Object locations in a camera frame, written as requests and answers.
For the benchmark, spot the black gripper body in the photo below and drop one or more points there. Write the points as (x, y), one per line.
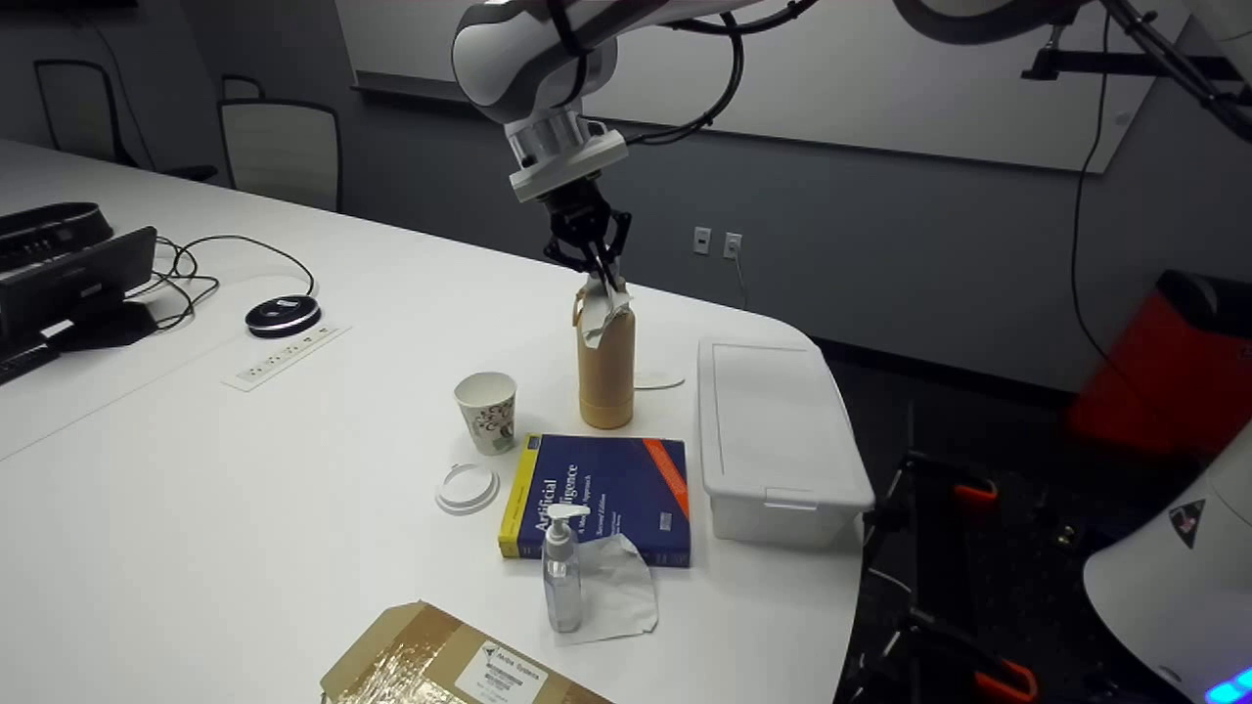
(580, 212)

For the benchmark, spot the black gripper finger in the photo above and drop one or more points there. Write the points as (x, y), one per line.
(574, 254)
(613, 251)

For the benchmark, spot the white napkin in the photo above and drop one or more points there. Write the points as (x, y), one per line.
(596, 311)

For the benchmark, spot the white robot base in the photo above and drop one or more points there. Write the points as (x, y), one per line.
(1177, 588)

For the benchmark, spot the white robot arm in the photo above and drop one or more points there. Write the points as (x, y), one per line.
(528, 65)

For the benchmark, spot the beige bottle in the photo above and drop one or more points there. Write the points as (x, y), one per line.
(606, 377)

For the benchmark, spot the clear hand sanitizer bottle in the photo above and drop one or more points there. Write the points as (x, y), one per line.
(561, 579)

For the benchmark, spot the white paper cup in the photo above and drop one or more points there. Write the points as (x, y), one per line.
(488, 404)

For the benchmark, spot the blue textbook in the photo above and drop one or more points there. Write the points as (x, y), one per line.
(634, 487)

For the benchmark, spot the white cup lid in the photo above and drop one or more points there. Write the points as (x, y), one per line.
(468, 489)

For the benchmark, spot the black round speaker puck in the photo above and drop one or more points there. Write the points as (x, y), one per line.
(283, 317)

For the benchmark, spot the white plastic storage bin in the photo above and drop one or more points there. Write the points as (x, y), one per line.
(777, 447)

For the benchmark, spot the near grey office chair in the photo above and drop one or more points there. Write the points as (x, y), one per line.
(283, 151)

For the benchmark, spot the grey office chair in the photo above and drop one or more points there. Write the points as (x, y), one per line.
(283, 151)
(79, 108)

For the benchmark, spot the white paper name card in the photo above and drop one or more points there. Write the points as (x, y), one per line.
(275, 356)

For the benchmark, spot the brown cardboard box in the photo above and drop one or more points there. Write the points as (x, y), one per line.
(425, 656)

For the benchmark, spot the black device box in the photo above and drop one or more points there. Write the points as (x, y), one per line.
(52, 227)

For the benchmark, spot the red black bin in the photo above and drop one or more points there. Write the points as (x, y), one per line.
(1177, 377)

